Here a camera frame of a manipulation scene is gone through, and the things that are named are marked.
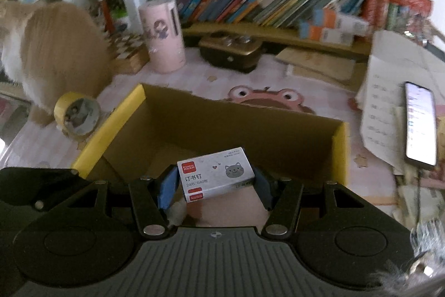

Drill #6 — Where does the dark brown case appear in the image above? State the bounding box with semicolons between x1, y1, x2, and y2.
199;33;263;73

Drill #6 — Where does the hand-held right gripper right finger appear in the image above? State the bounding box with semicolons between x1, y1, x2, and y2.
254;168;383;238

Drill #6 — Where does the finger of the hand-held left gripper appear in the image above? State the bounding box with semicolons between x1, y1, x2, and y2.
0;168;93;214

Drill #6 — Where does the dark red tube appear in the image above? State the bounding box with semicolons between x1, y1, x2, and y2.
98;0;113;35

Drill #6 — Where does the white staple box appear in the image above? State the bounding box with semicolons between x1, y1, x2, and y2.
177;147;256;203

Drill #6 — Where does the white fluffy cloth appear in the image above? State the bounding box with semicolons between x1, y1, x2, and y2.
377;219;445;297

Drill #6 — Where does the pink cylinder container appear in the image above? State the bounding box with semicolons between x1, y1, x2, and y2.
139;0;186;73

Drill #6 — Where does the white paper notebook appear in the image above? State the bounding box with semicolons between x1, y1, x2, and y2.
355;31;445;176

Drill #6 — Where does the orange white small box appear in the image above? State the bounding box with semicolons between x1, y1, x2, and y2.
300;22;355;47
315;9;370;36

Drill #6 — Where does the brown cardboard sheet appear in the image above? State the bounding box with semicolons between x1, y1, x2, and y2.
276;47;356;85

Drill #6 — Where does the yellow cardboard box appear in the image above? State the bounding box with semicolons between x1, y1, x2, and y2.
71;84;349;226

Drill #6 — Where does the wooden chess board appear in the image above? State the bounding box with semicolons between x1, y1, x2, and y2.
108;33;150;75

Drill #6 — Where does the black smartphone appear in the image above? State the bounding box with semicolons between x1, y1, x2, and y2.
404;81;437;168

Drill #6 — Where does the yellow tape roll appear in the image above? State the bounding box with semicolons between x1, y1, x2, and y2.
54;92;101;137

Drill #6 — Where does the fluffy cream white cat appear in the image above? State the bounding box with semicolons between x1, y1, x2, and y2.
0;1;117;125

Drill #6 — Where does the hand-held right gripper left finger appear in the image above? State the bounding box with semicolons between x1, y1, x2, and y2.
49;165;181;238

